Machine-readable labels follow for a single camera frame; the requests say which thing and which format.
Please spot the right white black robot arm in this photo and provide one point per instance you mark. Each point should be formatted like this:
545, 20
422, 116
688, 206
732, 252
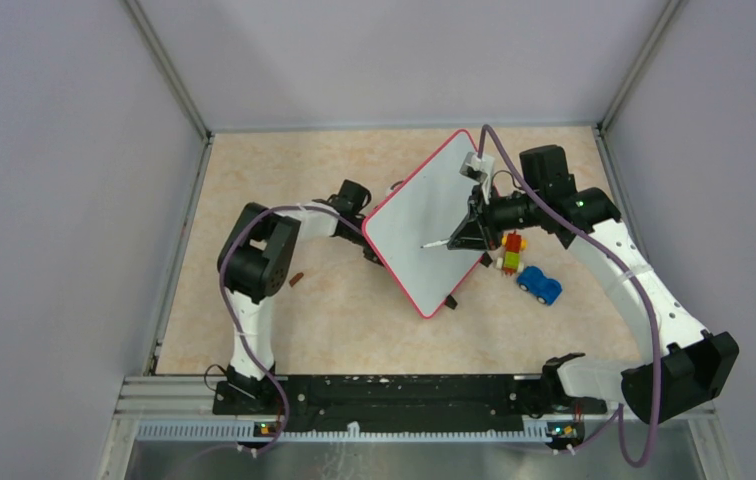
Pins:
683, 364

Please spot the pink-framed whiteboard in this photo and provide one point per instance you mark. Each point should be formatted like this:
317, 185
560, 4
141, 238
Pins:
428, 206

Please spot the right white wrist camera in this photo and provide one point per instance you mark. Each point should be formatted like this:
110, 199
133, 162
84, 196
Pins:
477, 167

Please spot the brown marker cap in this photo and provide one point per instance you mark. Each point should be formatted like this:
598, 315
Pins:
296, 278

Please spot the white marker pen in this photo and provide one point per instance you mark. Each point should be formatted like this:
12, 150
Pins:
434, 244

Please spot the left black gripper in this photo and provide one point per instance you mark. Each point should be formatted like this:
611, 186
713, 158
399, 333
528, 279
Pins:
371, 255

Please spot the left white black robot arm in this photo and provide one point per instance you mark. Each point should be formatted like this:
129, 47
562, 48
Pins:
254, 265

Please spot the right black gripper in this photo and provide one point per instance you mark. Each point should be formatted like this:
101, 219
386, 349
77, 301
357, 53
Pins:
470, 233

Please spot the aluminium frame rail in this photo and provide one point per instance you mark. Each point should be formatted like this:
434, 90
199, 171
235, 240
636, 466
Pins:
164, 428

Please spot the blue toy car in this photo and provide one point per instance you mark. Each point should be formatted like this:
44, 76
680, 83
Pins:
534, 281

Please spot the colourful toy brick figure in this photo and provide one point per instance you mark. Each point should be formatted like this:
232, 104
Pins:
510, 262

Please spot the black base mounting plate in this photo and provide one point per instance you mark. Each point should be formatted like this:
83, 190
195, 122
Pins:
476, 403

